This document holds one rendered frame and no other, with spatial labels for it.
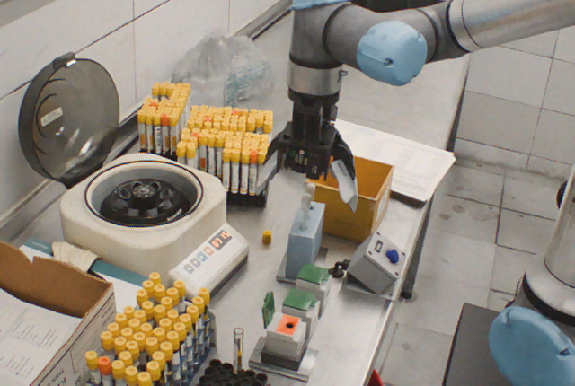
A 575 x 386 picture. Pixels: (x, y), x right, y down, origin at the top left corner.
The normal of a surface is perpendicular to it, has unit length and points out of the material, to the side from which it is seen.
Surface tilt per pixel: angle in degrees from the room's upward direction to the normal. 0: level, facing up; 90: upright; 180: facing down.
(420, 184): 0
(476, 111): 90
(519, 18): 107
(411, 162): 1
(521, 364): 96
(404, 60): 90
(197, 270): 25
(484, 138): 90
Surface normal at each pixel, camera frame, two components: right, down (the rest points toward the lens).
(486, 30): -0.61, 0.61
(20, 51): 0.94, 0.22
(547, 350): -0.77, 0.37
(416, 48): 0.63, 0.44
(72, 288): -0.29, 0.47
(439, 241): 0.06, -0.85
